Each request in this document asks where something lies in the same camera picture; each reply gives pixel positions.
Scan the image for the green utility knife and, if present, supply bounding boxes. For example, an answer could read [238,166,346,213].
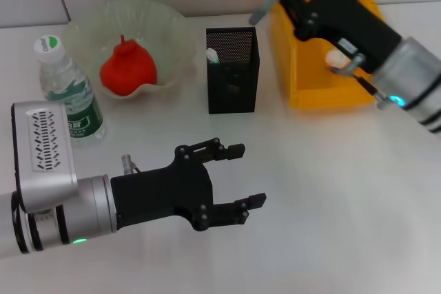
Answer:
[205,48,221,66]

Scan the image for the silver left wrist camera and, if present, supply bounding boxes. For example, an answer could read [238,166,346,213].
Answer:
[10,101,79,213]

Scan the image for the pale green glass fruit plate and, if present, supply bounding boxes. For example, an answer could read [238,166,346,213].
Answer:
[65,0,197,101]

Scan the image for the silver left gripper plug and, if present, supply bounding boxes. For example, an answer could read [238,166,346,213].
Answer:
[120,154,139,175]

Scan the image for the black mesh pen holder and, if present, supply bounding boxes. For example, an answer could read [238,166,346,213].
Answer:
[205,26,262,115]

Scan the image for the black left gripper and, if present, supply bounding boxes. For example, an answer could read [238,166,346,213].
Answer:
[110,137,268,233]

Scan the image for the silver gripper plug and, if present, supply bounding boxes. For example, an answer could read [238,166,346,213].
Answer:
[342,53,367,75]
[120,154,139,175]

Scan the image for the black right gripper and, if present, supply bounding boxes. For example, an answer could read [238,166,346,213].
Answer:
[267,0,403,75]

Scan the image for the clear bottle with green label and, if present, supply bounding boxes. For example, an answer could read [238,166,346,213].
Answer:
[33,34,107,149]

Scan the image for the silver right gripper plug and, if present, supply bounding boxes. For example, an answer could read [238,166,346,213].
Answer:
[342,53,367,75]

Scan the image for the white paper ball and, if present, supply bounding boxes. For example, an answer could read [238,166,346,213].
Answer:
[325,49,347,70]

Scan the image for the yellow plastic bin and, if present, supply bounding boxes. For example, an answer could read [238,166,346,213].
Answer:
[269,0,387,111]

